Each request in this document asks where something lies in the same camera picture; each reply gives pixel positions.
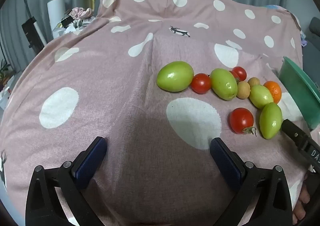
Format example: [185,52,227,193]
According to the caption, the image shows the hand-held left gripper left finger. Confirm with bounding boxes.
[25,136,108,226]

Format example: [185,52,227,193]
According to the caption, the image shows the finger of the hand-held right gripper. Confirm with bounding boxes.
[282,119,310,151]

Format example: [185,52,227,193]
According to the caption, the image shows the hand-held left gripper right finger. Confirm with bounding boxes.
[210,137,293,226]

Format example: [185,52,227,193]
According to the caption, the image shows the green jujube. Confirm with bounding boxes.
[209,68,238,101]
[259,102,283,139]
[249,85,274,109]
[157,61,194,92]

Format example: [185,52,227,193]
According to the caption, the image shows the orange tangerine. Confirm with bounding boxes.
[264,81,282,104]

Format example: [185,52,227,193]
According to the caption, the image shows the red tomato with green stem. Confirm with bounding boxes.
[229,107,257,137]

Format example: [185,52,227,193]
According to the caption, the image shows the green plastic bowl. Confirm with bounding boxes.
[278,56,320,130]

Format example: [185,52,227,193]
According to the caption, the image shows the person's right hand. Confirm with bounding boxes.
[292,173,313,225]

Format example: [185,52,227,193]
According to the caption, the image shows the brown longan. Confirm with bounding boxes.
[236,81,251,99]
[247,77,260,89]

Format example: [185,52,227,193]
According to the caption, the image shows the pink polka dot blanket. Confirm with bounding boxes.
[0,0,310,226]

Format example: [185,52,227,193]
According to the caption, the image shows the grey sofa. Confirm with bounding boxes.
[309,17,320,40]

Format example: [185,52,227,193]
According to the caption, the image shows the potted plant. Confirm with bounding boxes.
[0,59,12,85]

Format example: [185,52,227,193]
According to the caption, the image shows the black stick vacuum cleaner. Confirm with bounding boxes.
[14,0,47,53]

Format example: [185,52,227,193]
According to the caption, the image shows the pile of clothes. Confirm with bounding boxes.
[52,7,97,38]

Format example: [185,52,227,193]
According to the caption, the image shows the white paper roll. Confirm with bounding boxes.
[47,0,66,38]

